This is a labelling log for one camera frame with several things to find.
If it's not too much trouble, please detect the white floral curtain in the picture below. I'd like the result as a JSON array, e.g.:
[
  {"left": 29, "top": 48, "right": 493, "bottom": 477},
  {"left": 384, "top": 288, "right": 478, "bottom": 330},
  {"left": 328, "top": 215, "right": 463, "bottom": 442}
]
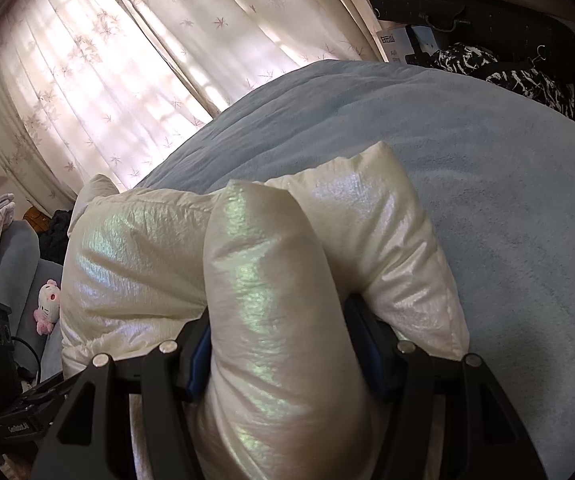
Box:
[{"left": 0, "top": 0, "right": 383, "bottom": 211}]

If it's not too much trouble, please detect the white cardboard box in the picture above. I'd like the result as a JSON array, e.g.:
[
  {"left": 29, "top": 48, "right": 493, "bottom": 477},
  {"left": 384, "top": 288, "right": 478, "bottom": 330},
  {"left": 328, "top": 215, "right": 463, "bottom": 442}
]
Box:
[{"left": 377, "top": 24, "right": 441, "bottom": 65}]

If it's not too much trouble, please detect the blue fleece bed blanket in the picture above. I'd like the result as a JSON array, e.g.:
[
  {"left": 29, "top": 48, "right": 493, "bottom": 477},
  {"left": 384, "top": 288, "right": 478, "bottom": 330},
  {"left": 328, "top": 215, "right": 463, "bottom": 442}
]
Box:
[{"left": 40, "top": 59, "right": 575, "bottom": 480}]

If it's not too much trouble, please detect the black cable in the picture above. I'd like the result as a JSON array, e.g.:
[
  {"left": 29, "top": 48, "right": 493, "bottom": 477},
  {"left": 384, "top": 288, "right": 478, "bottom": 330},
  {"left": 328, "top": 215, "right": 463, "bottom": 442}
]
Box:
[{"left": 12, "top": 335, "right": 44, "bottom": 377}]

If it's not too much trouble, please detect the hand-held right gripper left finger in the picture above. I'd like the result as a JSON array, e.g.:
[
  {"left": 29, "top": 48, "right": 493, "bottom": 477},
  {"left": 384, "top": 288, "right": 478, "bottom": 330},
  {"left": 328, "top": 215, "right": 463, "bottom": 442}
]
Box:
[{"left": 32, "top": 317, "right": 213, "bottom": 480}]

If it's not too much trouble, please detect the pink white cat plush toy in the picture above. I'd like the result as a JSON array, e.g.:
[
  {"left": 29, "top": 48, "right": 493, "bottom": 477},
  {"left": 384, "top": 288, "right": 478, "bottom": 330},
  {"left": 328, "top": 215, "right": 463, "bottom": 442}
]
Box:
[{"left": 34, "top": 280, "right": 63, "bottom": 336}]

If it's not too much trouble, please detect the black white patterned cloth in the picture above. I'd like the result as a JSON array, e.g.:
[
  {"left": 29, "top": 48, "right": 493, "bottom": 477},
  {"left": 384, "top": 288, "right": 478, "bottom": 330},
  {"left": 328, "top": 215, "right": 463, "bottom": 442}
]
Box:
[{"left": 427, "top": 44, "right": 575, "bottom": 121}]

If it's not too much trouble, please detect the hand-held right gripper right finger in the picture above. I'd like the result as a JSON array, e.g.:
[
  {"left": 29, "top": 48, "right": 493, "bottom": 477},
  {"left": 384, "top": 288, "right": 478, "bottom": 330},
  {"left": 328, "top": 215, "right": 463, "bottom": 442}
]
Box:
[{"left": 342, "top": 295, "right": 548, "bottom": 480}]

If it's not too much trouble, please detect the blue pillow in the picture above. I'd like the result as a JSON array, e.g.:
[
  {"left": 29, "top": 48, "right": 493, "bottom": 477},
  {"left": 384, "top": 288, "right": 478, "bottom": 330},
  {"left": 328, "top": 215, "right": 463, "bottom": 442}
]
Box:
[{"left": 0, "top": 220, "right": 63, "bottom": 381}]

